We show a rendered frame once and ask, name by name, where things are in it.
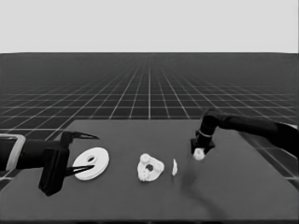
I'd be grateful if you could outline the large thick white disc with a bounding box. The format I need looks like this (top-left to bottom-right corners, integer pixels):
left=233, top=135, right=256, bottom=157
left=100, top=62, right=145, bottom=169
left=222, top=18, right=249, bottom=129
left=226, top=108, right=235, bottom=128
left=72, top=147, right=110, bottom=182

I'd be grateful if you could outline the white round carrier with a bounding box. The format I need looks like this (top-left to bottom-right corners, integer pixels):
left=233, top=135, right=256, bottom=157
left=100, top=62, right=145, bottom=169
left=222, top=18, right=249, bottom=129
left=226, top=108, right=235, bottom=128
left=136, top=152, right=165, bottom=183

